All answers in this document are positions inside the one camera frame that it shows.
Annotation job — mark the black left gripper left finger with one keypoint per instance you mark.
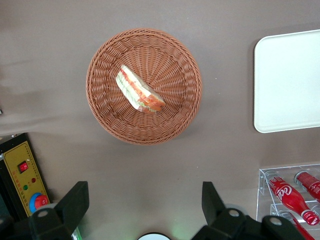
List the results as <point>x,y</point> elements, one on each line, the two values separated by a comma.
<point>62,215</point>

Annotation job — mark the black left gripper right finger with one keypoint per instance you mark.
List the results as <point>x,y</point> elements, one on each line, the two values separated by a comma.
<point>220,222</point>

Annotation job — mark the triangle sandwich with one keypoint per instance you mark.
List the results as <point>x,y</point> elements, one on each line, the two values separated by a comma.
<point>136,90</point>

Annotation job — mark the round brown wicker basket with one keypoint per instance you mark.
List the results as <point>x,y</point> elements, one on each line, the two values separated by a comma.
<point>172,75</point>

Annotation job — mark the white rectangular plastic tray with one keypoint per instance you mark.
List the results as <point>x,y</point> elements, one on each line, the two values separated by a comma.
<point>287,82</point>

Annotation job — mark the red emergency stop button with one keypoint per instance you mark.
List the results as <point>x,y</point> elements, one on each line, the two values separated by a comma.
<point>40,202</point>

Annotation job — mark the clear acrylic bottle rack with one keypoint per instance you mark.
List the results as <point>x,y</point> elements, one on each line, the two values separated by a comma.
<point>265,200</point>

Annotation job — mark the black control box yellow panel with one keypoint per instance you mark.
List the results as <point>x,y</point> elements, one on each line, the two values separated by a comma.
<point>15,185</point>

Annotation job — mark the red cola bottle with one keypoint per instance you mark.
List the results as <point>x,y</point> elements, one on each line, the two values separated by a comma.
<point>301,230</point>
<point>310,182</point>
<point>290,197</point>

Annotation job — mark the red rocker power switch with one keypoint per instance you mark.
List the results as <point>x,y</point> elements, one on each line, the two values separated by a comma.
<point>23,167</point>

